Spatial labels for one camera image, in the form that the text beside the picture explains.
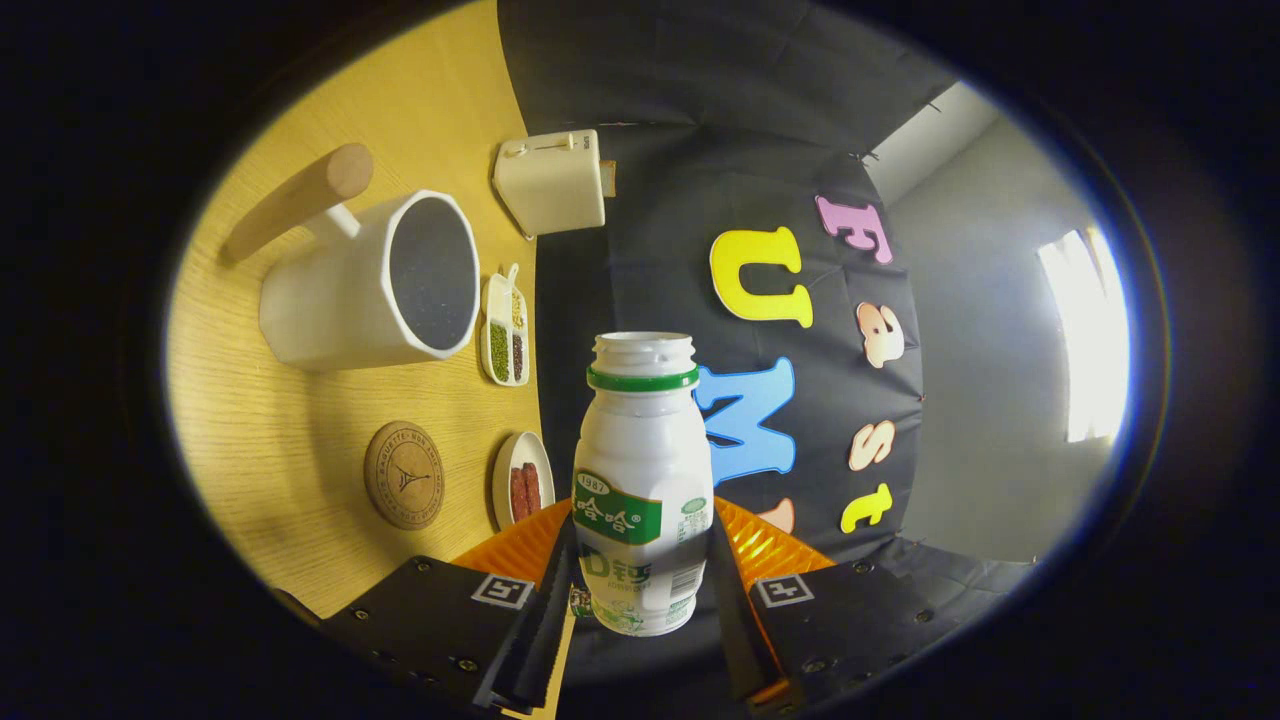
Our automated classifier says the round cork coaster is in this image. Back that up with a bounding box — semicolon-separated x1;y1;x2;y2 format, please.
363;420;445;531

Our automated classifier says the white divided condiment dish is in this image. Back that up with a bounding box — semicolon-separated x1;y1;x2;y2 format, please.
480;263;532;388

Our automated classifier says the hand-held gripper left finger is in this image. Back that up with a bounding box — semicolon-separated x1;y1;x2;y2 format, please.
320;498;581;716

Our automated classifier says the wooden table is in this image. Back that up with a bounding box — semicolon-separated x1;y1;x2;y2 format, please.
165;0;546;619

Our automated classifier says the cream toaster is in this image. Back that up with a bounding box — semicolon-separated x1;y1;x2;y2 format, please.
492;129;607;241

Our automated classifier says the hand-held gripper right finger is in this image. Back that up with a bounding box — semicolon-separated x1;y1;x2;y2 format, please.
708;495;966;713

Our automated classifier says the white juice bottle green label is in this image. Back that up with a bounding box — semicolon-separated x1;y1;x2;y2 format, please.
572;331;716;638

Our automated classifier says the bright ceiling light panel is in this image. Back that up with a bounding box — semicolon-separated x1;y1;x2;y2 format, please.
1037;226;1131;444

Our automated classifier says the white cup with wooden handle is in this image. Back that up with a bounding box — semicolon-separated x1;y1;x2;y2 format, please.
220;143;482;373

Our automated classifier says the round white plate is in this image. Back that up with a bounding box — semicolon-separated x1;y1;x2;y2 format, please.
491;431;557;533

